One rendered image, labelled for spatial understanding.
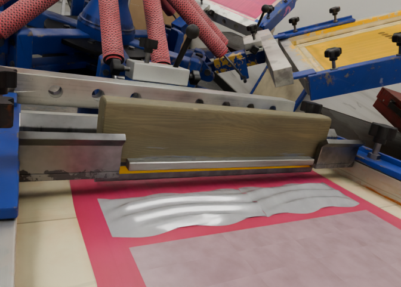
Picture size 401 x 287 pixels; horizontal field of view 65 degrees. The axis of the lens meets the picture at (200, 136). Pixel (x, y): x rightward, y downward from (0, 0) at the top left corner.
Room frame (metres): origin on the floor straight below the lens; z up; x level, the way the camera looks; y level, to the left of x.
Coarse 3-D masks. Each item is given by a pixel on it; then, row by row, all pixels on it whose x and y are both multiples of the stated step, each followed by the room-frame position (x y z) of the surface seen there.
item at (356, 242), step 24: (288, 216) 0.31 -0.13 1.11; (312, 216) 0.32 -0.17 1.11; (336, 216) 0.33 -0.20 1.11; (360, 216) 0.35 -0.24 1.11; (384, 216) 0.37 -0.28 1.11; (312, 240) 0.26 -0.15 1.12; (336, 240) 0.27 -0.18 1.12; (360, 240) 0.29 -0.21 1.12; (384, 240) 0.30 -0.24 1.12; (336, 264) 0.23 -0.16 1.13; (360, 264) 0.24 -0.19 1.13; (384, 264) 0.25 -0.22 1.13
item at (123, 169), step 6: (120, 168) 0.29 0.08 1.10; (126, 168) 0.29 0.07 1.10; (210, 168) 0.36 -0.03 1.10; (216, 168) 0.36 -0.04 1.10; (222, 168) 0.37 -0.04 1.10; (228, 168) 0.38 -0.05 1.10; (234, 168) 0.38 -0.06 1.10; (240, 168) 0.39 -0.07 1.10; (246, 168) 0.39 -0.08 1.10; (252, 168) 0.40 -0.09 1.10; (258, 168) 0.41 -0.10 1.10; (264, 168) 0.41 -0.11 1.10
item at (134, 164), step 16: (128, 160) 0.28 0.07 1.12; (144, 160) 0.29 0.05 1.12; (160, 160) 0.30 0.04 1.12; (176, 160) 0.31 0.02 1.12; (192, 160) 0.32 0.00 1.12; (208, 160) 0.34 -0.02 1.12; (224, 160) 0.35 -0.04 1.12; (240, 160) 0.36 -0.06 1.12; (256, 160) 0.38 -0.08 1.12; (272, 160) 0.39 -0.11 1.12; (288, 160) 0.41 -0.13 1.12; (304, 160) 0.43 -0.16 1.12
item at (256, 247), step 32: (96, 192) 0.26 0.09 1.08; (128, 192) 0.28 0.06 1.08; (160, 192) 0.29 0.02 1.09; (192, 192) 0.31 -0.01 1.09; (96, 224) 0.20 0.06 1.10; (256, 224) 0.27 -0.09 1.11; (96, 256) 0.16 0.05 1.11; (128, 256) 0.17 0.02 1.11; (160, 256) 0.18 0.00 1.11; (192, 256) 0.19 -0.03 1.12; (224, 256) 0.20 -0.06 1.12; (256, 256) 0.21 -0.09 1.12; (288, 256) 0.23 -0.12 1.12
